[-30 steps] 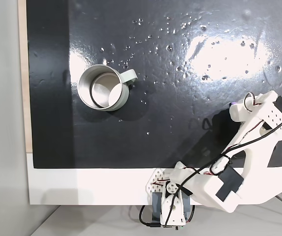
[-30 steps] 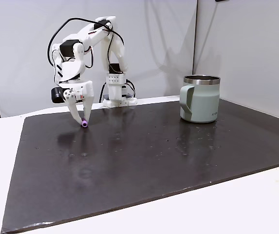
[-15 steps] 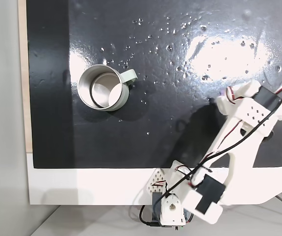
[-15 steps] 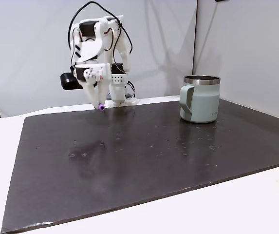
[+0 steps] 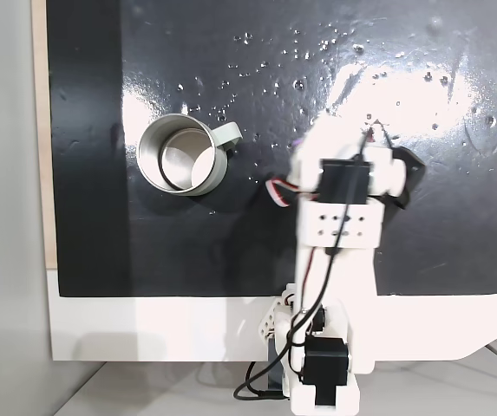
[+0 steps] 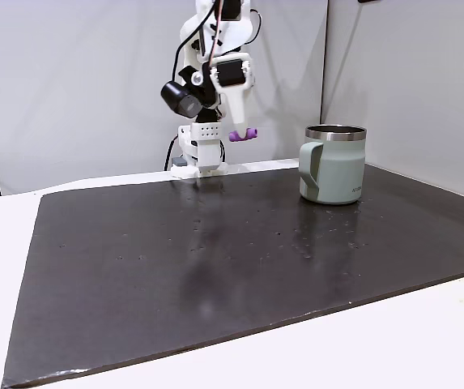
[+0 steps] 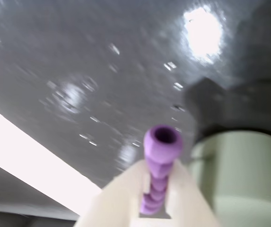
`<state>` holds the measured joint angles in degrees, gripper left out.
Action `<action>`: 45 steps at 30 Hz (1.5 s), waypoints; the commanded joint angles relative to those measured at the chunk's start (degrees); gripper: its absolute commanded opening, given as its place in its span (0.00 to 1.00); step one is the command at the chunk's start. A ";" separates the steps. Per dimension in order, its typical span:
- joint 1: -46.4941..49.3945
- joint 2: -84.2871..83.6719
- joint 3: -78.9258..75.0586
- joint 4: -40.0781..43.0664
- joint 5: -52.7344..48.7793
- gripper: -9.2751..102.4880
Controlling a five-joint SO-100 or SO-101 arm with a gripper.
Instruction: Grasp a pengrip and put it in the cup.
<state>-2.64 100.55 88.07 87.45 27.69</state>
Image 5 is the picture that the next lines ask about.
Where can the black glossy table mat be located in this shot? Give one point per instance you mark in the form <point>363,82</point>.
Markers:
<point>230,242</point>

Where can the black table clamp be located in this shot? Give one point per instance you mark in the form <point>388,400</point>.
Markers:
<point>274,377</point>

